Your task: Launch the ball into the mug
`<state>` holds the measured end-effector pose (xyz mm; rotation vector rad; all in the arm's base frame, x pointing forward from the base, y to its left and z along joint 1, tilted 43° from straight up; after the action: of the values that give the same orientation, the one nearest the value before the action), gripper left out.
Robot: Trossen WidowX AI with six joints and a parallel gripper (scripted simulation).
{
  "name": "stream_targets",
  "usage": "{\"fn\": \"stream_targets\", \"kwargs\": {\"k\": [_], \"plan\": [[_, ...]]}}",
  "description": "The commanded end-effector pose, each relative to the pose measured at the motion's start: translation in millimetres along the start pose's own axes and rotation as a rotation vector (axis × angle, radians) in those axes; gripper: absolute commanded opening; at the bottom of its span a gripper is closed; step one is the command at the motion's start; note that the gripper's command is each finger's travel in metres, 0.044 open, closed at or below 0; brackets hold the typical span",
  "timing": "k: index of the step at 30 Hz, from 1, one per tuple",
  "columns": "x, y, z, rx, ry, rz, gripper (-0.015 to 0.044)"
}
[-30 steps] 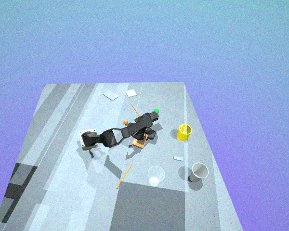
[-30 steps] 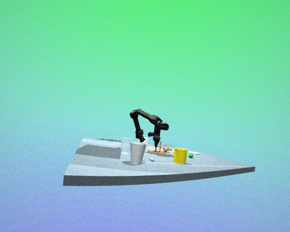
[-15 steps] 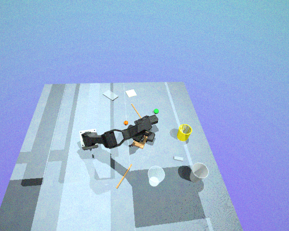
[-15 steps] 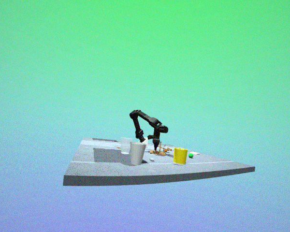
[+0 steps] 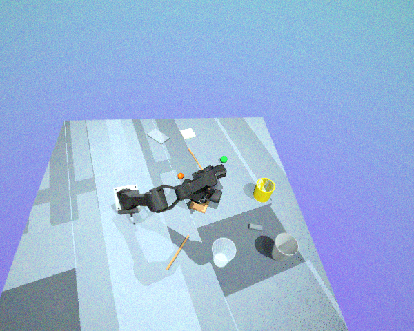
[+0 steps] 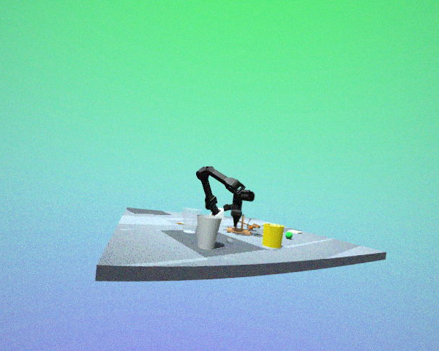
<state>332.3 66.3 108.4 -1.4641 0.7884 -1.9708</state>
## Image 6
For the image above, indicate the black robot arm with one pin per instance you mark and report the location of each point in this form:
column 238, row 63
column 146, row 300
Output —
column 231, row 184

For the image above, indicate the pale grey tapered cup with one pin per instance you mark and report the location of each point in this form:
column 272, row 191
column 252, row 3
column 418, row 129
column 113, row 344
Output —
column 207, row 227

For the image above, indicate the yellow cup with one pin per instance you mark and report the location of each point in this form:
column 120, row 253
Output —
column 272, row 236

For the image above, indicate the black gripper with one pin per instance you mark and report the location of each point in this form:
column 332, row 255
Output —
column 236, row 213

